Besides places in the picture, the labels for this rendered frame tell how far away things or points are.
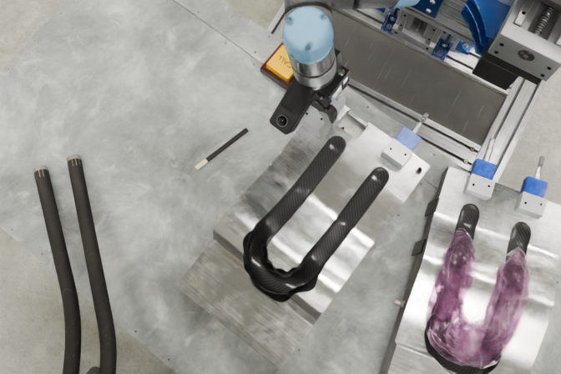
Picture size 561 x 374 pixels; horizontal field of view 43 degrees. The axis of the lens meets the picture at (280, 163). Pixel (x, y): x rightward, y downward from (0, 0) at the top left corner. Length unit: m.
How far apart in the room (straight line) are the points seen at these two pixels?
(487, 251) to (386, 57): 0.98
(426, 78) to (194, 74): 0.91
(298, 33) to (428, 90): 1.22
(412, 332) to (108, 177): 0.71
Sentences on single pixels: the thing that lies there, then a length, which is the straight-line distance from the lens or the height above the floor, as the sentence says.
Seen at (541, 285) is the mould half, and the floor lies 0.89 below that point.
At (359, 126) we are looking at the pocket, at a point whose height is 0.86.
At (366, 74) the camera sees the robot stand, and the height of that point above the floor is 0.21.
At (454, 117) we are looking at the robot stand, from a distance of 2.24.
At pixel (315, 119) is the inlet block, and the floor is 0.95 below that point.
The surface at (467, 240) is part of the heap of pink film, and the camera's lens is 1.44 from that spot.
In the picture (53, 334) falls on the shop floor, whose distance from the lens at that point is 2.37.
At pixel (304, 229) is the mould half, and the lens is 1.37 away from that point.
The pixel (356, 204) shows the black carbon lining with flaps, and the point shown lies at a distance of 1.42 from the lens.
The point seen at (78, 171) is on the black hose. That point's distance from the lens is 1.53.
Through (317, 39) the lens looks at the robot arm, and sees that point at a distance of 1.07.
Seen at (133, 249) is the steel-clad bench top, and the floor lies 0.80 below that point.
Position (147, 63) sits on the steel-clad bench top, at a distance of 1.62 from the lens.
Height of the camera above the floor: 2.26
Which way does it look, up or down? 74 degrees down
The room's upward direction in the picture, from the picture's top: 1 degrees clockwise
